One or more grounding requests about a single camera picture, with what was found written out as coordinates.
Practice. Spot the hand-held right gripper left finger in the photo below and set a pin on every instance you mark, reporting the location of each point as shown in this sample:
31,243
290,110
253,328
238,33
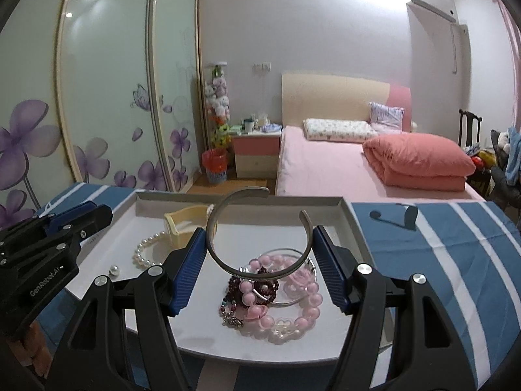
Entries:
189,269

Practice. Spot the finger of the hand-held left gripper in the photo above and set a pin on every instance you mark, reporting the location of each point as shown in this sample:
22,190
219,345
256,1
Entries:
91,220
69,216

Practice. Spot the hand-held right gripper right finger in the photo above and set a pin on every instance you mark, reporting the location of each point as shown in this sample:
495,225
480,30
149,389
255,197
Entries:
329,269

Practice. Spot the grey cuff bangle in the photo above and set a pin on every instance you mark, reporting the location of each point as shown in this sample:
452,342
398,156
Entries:
209,232

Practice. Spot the pearl bead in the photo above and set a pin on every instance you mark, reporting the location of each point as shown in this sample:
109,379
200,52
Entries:
114,270

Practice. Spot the grey cardboard tray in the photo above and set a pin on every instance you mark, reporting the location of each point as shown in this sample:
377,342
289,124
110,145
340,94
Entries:
195,334

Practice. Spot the person's left hand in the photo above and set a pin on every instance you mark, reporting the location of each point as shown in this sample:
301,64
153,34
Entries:
34,344

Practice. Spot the thin silver bangle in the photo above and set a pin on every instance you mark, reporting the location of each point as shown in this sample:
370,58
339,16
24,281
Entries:
285,304

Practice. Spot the red trash bin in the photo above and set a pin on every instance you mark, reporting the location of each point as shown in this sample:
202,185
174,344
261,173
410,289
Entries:
215,167

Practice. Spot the bed with pink sheet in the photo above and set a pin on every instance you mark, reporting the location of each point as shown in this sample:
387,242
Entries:
317,163

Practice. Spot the floral sliding door wardrobe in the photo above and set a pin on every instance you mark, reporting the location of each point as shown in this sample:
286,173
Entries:
101,89

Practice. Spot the pink beige nightstand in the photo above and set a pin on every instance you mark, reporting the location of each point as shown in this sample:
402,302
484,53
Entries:
254,154

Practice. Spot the floral white pillow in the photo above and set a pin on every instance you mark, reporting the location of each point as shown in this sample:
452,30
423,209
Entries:
338,130

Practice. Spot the folded pink quilt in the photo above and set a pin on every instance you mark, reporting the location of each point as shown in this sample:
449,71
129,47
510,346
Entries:
415,159

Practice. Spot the white mug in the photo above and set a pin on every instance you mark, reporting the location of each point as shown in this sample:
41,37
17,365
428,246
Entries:
248,126

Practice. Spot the small purple print pillow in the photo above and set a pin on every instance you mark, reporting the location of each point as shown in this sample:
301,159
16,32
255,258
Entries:
386,115

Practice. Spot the beige pink headboard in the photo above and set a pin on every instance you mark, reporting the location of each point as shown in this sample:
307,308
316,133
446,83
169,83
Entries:
325,97

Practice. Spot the hanging plush toy stack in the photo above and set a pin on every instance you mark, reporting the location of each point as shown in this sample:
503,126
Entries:
217,97

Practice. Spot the colourful toy pile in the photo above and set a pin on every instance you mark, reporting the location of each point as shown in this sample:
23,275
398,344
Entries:
482,159

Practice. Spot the grey padded chair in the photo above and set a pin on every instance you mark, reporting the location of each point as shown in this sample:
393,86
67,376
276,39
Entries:
502,187

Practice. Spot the dark wooden chair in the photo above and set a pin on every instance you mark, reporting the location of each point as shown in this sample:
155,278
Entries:
468,126

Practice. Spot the blue garment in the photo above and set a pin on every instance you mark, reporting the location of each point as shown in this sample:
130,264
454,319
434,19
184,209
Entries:
513,154

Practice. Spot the white pipe cover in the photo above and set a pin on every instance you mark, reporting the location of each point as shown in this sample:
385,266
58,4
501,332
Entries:
459,49

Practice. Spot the white air conditioner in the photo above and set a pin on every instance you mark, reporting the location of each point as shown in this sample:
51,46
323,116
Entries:
431,8

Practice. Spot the pink curtain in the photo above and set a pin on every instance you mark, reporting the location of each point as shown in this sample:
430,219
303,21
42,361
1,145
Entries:
513,57

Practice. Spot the white wall socket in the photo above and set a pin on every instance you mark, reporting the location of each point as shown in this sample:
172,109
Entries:
261,66

